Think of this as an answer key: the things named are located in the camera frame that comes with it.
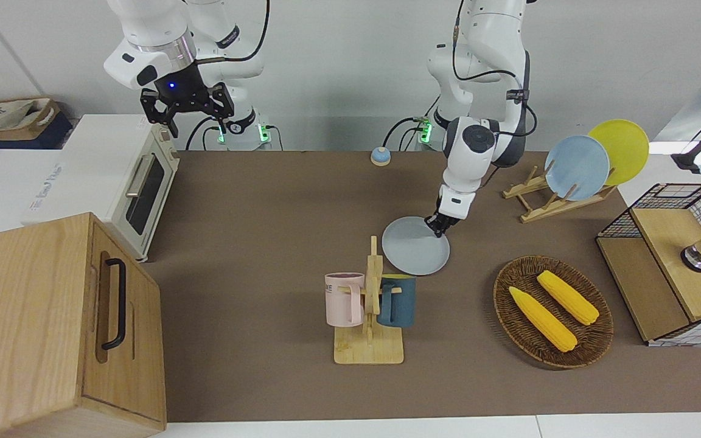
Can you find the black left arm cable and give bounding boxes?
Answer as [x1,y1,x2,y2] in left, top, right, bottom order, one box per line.
[452,0,539,138]

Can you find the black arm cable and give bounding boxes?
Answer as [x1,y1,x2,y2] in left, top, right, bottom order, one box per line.
[452,0,539,138]
[195,0,271,65]

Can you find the yellow corn cob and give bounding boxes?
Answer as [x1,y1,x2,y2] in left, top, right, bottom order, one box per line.
[536,270,601,326]
[508,286,578,353]

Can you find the cream toaster oven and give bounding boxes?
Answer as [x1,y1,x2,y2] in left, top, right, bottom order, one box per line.
[109,123,181,263]

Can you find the gray round plate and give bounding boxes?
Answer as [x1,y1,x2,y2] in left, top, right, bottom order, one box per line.
[382,216,451,276]

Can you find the dark teal mug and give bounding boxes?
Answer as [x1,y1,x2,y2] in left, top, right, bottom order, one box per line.
[377,274,417,329]

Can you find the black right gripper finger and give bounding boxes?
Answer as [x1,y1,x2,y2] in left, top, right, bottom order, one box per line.
[206,84,234,126]
[140,89,180,139]

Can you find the dark blue crate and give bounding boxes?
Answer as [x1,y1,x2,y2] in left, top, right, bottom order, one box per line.
[0,113,75,151]

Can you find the wire grid storage shelf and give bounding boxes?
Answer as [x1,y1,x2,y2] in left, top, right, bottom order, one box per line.
[595,182,701,348]

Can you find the black right base cable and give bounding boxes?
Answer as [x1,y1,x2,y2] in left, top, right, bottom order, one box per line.
[184,116,225,151]

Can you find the yellow plate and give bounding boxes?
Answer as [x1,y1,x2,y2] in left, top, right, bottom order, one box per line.
[587,119,650,187]

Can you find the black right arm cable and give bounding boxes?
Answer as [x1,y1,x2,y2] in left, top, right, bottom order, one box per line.
[195,0,271,65]

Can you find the beige tote bag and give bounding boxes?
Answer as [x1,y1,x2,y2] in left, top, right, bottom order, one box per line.
[0,96,61,144]

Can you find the wooden shelf base board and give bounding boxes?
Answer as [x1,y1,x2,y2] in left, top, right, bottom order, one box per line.
[596,236,691,342]

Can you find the light blue plate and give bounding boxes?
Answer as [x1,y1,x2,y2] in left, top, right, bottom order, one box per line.
[544,134,611,202]

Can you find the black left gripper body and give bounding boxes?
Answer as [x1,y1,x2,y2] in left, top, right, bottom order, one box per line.
[427,209,458,233]

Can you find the black cabinet handle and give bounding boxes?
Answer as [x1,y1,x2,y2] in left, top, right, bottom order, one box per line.
[100,258,128,351]

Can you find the wooden mug tree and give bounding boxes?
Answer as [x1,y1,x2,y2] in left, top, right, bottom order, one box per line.
[333,235,405,366]

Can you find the brown wicker basket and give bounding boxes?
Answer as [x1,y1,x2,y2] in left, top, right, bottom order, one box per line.
[493,255,615,370]

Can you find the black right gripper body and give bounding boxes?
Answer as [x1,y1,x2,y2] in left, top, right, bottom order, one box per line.
[155,61,212,113]

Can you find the black base cable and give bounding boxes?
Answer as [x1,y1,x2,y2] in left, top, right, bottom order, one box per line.
[184,116,225,151]
[382,114,434,152]

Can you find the wooden plate rack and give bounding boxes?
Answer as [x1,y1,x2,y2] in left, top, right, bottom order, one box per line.
[502,165,618,224]

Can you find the black left base cable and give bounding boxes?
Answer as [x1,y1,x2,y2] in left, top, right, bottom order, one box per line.
[382,114,434,152]

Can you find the pink mug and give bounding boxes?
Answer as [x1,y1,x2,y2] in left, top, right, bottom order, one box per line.
[324,272,366,327]

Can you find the wooden cabinet box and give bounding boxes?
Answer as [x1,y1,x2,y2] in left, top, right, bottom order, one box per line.
[0,212,167,438]

